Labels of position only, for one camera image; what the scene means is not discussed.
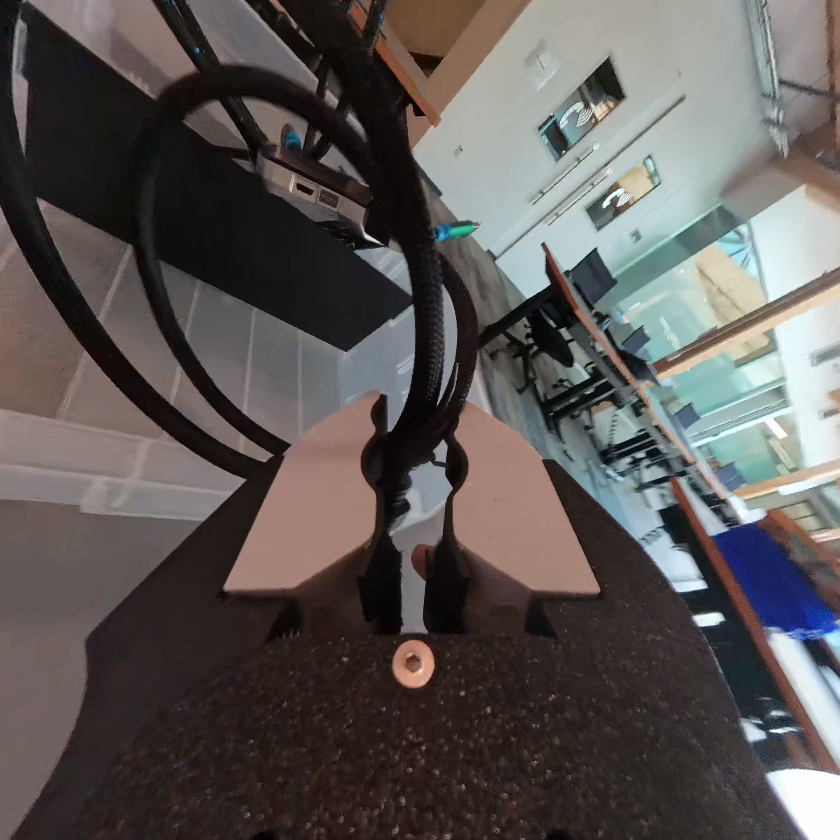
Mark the blue plastic bin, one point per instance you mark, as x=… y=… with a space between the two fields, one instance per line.
x=768 y=577

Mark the dark flat device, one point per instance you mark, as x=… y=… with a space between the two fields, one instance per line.
x=229 y=249

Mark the grey desk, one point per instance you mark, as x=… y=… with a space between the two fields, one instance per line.
x=65 y=590

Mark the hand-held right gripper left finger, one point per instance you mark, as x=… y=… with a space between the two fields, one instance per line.
x=308 y=518

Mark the clear plastic bin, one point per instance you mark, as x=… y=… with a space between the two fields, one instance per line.
x=262 y=367

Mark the black office chair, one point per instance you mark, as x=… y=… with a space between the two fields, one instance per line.
x=594 y=275

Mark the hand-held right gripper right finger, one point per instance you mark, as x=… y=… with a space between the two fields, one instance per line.
x=518 y=518

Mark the door window sign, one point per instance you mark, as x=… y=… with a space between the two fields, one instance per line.
x=581 y=108
x=623 y=192

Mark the wooden office table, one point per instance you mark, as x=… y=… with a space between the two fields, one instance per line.
x=577 y=308

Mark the white table wooden edge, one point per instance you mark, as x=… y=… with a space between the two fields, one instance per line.
x=797 y=663

